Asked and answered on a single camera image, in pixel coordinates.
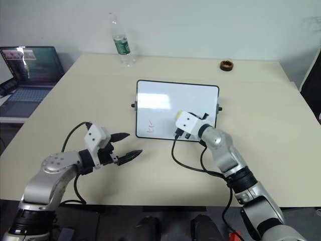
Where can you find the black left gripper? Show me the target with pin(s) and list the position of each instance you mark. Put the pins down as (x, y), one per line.
(105, 155)

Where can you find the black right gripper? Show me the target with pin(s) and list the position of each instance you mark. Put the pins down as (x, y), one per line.
(199, 116)

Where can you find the yellow whiteboard eraser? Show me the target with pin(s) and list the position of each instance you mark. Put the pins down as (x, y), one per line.
(178, 115)

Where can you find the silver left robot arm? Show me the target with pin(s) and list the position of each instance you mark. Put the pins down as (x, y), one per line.
(54, 175)

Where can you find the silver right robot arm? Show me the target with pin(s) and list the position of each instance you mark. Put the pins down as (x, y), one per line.
(225, 150)

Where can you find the small black-framed whiteboard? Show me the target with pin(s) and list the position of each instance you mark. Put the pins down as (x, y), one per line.
(175, 98)

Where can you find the clear green-label plastic bottle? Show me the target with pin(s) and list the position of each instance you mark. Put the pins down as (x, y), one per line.
(121, 42)

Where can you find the dark rounded shape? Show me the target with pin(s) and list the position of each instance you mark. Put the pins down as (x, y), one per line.
(204, 228)

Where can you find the black upright object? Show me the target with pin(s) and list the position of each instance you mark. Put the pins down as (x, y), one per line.
(312, 85)

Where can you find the open grey laptop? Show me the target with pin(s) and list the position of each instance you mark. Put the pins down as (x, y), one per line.
(32, 67)

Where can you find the small red object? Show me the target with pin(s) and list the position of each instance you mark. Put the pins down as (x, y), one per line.
(235, 236)

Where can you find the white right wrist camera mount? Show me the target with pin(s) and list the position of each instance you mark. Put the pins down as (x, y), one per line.
(186, 123)

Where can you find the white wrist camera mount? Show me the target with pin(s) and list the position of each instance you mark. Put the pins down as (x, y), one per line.
(94, 136)
(186, 123)

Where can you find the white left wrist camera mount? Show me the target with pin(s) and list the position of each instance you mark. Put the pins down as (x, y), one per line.
(94, 136)

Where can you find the black table frame bar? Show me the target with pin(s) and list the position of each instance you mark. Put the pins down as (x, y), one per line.
(173, 209)

